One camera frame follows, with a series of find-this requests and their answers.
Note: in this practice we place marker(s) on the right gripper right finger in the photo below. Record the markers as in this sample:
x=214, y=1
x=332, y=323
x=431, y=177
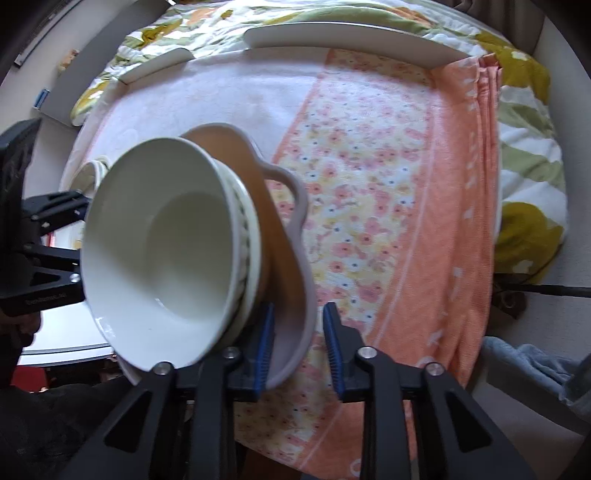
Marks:
x=415, y=416

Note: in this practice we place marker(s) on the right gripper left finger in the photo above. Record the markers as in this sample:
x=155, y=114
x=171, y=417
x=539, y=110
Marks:
x=179, y=423

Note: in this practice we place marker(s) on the white shallow round bowl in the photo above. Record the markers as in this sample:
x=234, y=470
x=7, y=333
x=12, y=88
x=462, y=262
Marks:
x=158, y=254

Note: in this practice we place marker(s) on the white oval ribbed dish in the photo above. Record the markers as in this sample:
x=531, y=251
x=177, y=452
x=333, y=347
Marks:
x=251, y=268

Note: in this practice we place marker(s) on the grey cloth garment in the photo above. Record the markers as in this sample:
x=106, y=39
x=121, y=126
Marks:
x=564, y=378

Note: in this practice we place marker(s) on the small white ramekin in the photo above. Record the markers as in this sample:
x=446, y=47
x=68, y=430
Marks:
x=88, y=177

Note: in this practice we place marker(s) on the small white saucer dish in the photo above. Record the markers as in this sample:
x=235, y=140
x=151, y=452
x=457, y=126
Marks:
x=161, y=62

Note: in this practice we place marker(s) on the floral green yellow quilt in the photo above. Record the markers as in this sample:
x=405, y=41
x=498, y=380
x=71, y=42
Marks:
x=534, y=202

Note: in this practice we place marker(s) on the pink floral tablecloth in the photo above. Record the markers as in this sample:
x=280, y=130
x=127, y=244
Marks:
x=400, y=165

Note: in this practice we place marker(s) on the long white rectangular plate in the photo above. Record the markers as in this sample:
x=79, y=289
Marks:
x=392, y=43

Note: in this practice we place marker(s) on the framed wall picture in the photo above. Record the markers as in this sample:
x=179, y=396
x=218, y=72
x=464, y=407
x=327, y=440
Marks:
x=52, y=12

